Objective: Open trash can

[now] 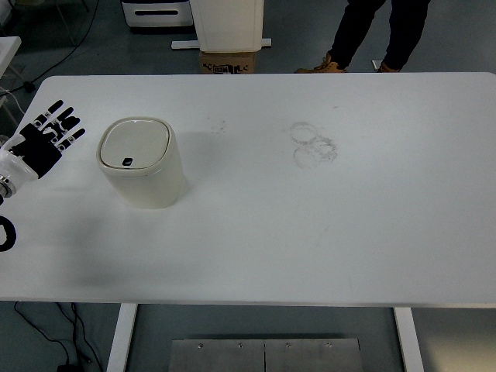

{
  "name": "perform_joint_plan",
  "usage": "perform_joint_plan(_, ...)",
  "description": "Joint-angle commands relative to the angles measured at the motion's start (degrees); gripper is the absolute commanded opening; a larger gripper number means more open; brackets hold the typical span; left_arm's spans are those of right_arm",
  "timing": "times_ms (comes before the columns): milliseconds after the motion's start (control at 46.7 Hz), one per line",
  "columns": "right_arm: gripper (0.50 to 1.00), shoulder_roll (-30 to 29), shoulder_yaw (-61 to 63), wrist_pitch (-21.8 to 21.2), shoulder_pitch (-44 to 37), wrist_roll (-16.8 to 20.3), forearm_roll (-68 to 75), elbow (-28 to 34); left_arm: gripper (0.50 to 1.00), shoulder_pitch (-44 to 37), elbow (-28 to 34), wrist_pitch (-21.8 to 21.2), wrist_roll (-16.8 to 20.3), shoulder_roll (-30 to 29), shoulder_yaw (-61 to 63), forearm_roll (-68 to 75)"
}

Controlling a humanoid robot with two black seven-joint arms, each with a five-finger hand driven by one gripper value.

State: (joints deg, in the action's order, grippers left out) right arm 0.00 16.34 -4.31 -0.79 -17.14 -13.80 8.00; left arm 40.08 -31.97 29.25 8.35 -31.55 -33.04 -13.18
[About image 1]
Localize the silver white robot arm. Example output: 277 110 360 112
1 100 85 200

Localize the grey metal base plate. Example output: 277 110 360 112
169 339 363 371

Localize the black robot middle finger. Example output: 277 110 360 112
46 106 74 128

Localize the grey floor socket plate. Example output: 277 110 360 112
371 60 383 71

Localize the white table leg right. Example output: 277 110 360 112
394 307 425 372

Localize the cream plastic trash can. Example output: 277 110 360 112
96 117 184 209

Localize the white side table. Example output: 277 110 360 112
0 36 22 80

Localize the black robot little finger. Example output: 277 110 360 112
57 128 85 150

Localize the black ring object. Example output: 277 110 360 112
1 216 17 252

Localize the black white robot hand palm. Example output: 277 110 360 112
1 124 62 190

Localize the white table leg left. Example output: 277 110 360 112
106 303 138 372

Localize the white floor bar foot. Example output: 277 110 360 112
170 38 272 50

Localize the white drawer cabinet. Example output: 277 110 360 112
120 0 195 33

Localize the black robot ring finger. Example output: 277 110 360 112
53 117 81 140

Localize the person in dark trousers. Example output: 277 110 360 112
294 0 432 74

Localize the black floor cable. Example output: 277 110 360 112
13 301 102 372

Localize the brown cardboard box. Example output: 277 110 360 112
199 52 257 74

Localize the white table leg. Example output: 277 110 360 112
394 307 425 372
106 303 138 372

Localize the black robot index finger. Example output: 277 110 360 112
37 100 64 123

